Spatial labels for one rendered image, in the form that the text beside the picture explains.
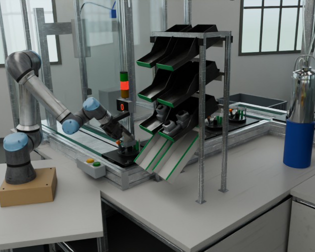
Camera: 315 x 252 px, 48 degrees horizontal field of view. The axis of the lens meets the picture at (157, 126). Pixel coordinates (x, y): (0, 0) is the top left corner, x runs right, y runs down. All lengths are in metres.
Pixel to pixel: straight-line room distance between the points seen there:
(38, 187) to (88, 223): 0.35
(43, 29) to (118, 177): 1.41
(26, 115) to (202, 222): 1.05
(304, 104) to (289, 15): 4.06
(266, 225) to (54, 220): 1.02
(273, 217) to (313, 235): 0.22
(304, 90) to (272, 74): 4.00
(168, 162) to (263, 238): 0.61
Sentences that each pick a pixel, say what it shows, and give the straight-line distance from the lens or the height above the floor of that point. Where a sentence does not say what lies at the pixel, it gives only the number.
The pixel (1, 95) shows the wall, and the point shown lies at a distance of 5.55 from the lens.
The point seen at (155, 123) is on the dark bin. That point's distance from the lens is 1.79.
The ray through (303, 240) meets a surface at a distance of 2.08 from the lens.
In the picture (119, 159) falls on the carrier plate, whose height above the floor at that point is 0.97.
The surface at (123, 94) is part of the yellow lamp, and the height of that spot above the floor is 1.28.
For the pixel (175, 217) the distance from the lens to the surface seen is 1.66.
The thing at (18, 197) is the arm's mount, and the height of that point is 0.90.
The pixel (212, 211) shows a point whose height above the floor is 0.86.
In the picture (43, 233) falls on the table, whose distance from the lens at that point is 1.66.
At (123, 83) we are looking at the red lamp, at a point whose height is 1.35.
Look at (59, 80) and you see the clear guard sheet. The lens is 3.24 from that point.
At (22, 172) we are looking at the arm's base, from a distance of 1.92.
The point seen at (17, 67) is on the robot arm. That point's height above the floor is 1.52.
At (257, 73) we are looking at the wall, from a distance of 5.98.
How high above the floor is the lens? 1.73
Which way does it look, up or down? 17 degrees down
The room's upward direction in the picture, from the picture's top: 2 degrees counter-clockwise
